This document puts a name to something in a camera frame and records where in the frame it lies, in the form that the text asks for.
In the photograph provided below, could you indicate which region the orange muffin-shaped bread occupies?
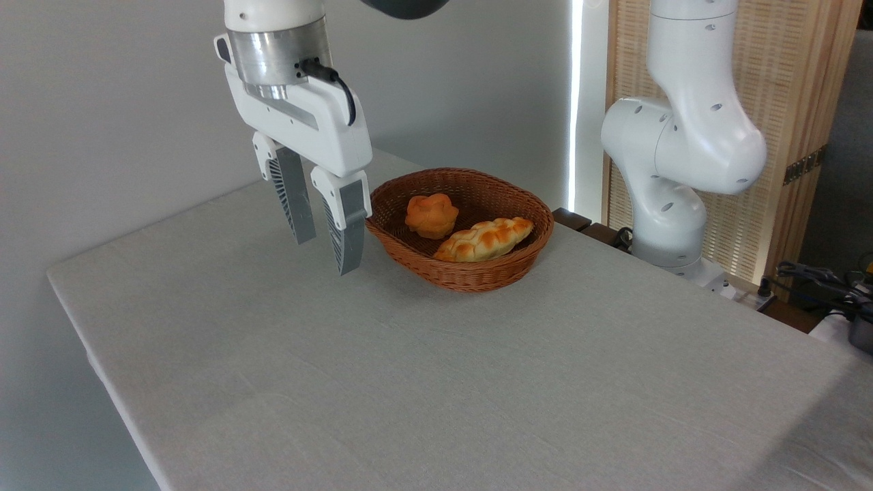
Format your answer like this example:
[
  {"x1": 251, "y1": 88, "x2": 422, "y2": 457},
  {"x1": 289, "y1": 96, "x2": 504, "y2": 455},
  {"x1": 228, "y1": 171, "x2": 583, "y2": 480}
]
[{"x1": 405, "y1": 193, "x2": 460, "y2": 240}]

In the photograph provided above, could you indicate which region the wooden bamboo folding screen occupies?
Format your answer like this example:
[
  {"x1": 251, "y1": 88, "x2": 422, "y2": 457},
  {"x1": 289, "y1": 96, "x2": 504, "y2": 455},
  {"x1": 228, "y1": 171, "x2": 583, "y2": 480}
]
[{"x1": 604, "y1": 0, "x2": 863, "y2": 287}]

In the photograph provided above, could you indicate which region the black cable bundle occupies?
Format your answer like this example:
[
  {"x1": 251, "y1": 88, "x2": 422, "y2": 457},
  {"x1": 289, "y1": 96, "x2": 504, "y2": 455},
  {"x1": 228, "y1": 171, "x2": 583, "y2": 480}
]
[{"x1": 776, "y1": 261, "x2": 873, "y2": 323}]

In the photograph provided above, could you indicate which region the dark wooden robot table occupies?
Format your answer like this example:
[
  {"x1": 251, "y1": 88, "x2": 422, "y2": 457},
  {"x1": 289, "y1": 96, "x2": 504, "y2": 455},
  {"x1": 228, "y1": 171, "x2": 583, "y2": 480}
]
[{"x1": 551, "y1": 208, "x2": 823, "y2": 334}]

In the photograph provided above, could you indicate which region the brown wicker basket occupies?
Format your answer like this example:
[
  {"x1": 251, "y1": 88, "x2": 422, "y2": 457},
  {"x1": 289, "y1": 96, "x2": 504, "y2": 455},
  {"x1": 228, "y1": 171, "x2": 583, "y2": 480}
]
[{"x1": 365, "y1": 168, "x2": 554, "y2": 293}]

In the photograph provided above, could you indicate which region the dark metal screen hinge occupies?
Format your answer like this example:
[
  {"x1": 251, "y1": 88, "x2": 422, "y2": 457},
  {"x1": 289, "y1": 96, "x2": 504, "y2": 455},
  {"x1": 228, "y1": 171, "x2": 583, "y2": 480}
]
[{"x1": 783, "y1": 145, "x2": 827, "y2": 186}]

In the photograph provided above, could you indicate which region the golden braided bread loaf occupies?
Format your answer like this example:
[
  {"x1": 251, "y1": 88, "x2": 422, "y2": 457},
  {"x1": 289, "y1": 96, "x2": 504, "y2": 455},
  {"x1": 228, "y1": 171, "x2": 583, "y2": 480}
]
[{"x1": 432, "y1": 217, "x2": 535, "y2": 263}]

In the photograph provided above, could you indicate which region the grey tablecloth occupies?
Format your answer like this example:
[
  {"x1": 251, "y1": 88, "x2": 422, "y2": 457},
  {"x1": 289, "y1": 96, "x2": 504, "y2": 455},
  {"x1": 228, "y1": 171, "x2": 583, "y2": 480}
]
[{"x1": 46, "y1": 145, "x2": 873, "y2": 491}]

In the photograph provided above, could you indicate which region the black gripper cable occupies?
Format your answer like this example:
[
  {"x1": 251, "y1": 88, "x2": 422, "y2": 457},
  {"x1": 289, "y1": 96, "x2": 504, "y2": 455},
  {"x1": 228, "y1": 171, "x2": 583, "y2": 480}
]
[{"x1": 300, "y1": 58, "x2": 357, "y2": 127}]

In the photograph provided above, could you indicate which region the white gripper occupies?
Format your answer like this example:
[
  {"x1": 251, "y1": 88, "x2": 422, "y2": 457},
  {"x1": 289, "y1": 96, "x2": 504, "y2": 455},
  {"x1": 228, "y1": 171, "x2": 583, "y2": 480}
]
[{"x1": 214, "y1": 33, "x2": 373, "y2": 276}]

